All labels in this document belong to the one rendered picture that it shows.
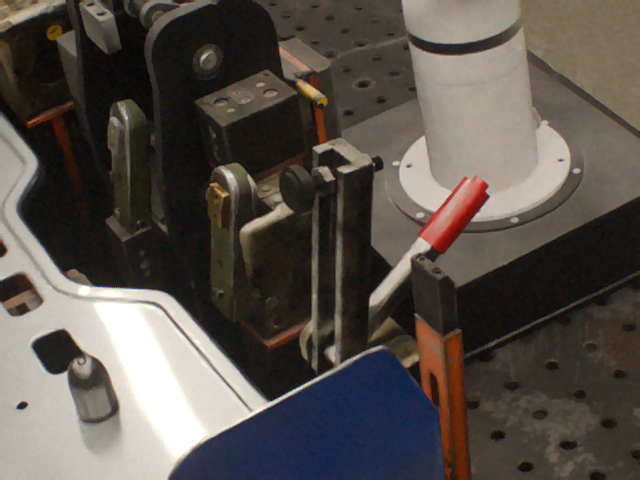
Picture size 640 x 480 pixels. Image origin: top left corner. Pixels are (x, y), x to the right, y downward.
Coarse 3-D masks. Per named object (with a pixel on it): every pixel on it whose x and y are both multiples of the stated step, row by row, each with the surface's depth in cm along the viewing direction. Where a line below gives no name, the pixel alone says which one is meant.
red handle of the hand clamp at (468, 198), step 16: (464, 176) 86; (464, 192) 85; (480, 192) 85; (448, 208) 85; (464, 208) 85; (480, 208) 85; (432, 224) 85; (448, 224) 85; (464, 224) 85; (416, 240) 86; (432, 240) 85; (448, 240) 85; (432, 256) 86; (400, 272) 86; (384, 288) 86; (400, 288) 85; (384, 304) 85; (368, 320) 86; (384, 320) 86; (368, 336) 86
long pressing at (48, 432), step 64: (0, 128) 126; (0, 192) 118; (0, 320) 104; (64, 320) 103; (128, 320) 102; (192, 320) 100; (0, 384) 98; (64, 384) 97; (128, 384) 96; (192, 384) 95; (0, 448) 92; (64, 448) 91; (128, 448) 91
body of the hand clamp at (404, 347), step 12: (384, 324) 90; (396, 324) 90; (384, 336) 89; (396, 336) 89; (408, 336) 89; (396, 348) 88; (408, 348) 88; (408, 360) 87; (324, 372) 89; (420, 384) 88
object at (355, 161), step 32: (320, 160) 79; (352, 160) 77; (288, 192) 77; (320, 192) 78; (352, 192) 77; (320, 224) 81; (352, 224) 79; (320, 256) 83; (352, 256) 80; (320, 288) 84; (352, 288) 81; (320, 320) 85; (352, 320) 83; (320, 352) 87; (352, 352) 84
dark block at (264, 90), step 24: (264, 72) 105; (216, 96) 103; (240, 96) 102; (264, 96) 102; (288, 96) 102; (216, 120) 101; (240, 120) 100; (264, 120) 102; (288, 120) 103; (216, 144) 103; (240, 144) 102; (264, 144) 103; (288, 144) 104; (264, 168) 104
